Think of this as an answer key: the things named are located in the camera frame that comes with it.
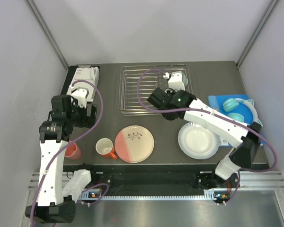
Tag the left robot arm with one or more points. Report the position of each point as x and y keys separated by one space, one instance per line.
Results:
x=53 y=202

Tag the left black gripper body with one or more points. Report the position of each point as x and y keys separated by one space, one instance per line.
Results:
x=82 y=120

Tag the pink cream floral plate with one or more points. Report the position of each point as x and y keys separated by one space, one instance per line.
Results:
x=134 y=144

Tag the green ceramic bowl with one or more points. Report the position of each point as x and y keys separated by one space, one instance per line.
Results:
x=179 y=78

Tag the pink plastic cup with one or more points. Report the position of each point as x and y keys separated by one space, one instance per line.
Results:
x=73 y=152

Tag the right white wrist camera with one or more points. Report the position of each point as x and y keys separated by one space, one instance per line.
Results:
x=171 y=85

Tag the aluminium rail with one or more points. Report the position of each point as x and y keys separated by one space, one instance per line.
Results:
x=272 y=180

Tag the metal wire dish rack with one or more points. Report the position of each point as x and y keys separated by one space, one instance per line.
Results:
x=128 y=101

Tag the white blue-rimmed plate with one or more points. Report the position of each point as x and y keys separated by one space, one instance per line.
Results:
x=197 y=142

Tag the black tray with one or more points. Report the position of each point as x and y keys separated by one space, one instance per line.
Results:
x=69 y=73

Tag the teal cat-ear headphones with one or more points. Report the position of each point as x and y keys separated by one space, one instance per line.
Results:
x=232 y=103

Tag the orange white mug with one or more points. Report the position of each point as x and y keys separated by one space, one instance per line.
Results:
x=105 y=148

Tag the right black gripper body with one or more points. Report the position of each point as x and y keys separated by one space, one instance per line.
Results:
x=172 y=92

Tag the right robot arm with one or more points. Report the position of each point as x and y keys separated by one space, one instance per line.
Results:
x=243 y=138

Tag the blue folder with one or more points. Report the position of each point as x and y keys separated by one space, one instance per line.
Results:
x=216 y=102

